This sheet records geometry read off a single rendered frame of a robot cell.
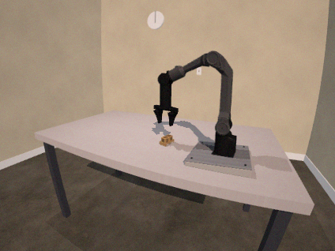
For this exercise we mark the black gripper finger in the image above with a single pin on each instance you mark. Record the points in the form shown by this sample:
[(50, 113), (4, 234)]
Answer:
[(171, 117), (158, 114)]

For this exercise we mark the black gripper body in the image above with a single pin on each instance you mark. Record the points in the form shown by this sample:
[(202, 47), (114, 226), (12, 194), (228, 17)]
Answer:
[(166, 105)]

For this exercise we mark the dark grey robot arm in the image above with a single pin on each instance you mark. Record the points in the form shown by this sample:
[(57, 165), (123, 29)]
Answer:
[(225, 142)]

